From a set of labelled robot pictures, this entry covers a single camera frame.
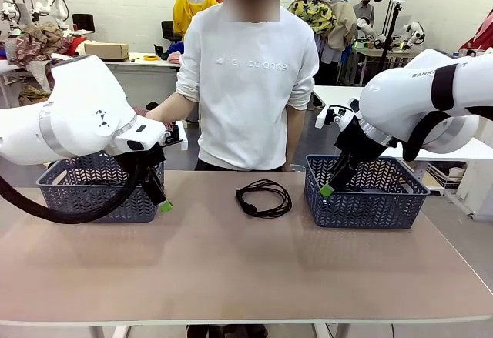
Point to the person's left forearm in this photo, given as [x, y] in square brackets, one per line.
[296, 138]

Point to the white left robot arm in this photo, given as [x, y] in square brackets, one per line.
[77, 111]

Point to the storage shelf with boxes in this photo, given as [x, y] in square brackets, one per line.
[447, 176]

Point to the white work table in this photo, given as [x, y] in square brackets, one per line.
[146, 80]

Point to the grey-blue plastic basket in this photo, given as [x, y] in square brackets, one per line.
[88, 203]
[346, 211]

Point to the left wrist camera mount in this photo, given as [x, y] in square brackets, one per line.
[175, 134]

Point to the open cardboard box with cloth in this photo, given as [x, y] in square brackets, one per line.
[32, 95]

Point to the person's right hand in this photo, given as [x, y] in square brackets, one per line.
[159, 115]

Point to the background person in dark top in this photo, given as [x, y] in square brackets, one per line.
[366, 7]

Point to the brown cardboard box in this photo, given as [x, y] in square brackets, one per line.
[106, 50]

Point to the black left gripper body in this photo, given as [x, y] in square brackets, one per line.
[150, 162]

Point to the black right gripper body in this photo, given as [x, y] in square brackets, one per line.
[358, 141]

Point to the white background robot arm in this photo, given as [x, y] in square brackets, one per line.
[414, 34]
[7, 5]
[56, 5]
[366, 28]

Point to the person's right forearm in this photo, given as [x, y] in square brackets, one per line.
[181, 103]

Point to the red hanging cloth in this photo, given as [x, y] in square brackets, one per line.
[486, 34]

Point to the person in white sweatshirt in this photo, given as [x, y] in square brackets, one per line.
[246, 91]

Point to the heap of patterned clothes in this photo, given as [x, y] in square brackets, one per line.
[38, 41]

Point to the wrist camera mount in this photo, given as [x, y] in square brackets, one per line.
[320, 120]
[175, 134]

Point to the red checkered cloth heap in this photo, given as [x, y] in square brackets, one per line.
[140, 111]

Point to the mannequin in beige jacket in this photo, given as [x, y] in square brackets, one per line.
[343, 26]

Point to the white background table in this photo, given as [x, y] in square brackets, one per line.
[339, 95]

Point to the grey robot workbench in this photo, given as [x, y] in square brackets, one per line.
[369, 61]

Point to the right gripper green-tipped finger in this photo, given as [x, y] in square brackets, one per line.
[348, 178]
[341, 168]

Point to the white table leg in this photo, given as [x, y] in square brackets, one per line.
[111, 332]
[335, 331]

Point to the mannequin in yellow hoodie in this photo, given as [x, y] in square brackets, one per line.
[188, 7]

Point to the black tripod stand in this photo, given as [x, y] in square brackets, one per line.
[390, 34]

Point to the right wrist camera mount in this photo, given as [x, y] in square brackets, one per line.
[320, 120]

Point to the yellow tape roll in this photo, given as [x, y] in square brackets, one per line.
[151, 57]

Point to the black office chair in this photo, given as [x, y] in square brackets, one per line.
[169, 30]
[82, 22]

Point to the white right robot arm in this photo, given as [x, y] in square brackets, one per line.
[396, 95]

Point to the mannequin in floral shirt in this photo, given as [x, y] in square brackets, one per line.
[312, 14]

